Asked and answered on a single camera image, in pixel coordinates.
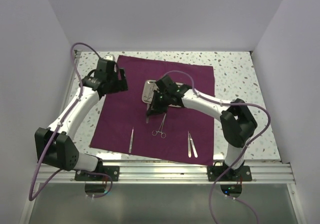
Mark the aluminium front rail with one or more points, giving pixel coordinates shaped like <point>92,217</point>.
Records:
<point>161,172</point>

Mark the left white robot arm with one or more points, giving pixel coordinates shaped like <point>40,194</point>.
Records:
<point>54,144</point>

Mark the steel hemostat forceps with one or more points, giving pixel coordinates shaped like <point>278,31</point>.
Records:
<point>160,131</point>

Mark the steel instrument tray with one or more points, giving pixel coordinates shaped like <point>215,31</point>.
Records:
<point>163,93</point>

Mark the steel tweezers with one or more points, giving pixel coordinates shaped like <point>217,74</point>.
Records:
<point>189,145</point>
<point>193,148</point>
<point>131,141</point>

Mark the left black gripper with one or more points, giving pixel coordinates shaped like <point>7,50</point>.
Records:
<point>121,85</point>

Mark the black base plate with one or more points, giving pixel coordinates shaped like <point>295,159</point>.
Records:
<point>109,172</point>
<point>228,174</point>

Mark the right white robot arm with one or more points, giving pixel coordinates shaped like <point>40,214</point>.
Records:
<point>237,122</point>

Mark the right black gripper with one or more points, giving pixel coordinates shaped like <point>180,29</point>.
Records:
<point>155,109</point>

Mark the steel scissors in tray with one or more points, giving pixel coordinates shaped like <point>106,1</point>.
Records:
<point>148,91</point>

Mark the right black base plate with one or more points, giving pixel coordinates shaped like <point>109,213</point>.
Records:
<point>228,174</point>

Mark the steel scalpel handle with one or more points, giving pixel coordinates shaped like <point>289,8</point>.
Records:
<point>147,113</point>

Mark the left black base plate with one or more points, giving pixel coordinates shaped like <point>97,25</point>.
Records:
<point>109,172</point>

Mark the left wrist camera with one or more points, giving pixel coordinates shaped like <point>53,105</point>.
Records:
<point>109,57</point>

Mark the aluminium left rail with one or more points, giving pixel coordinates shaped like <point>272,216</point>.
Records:
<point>67,94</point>

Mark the purple surgical cloth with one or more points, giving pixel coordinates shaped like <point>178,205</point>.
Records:
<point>124,110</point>

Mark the aluminium rail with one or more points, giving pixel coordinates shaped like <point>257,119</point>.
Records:
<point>161,172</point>
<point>67,94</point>

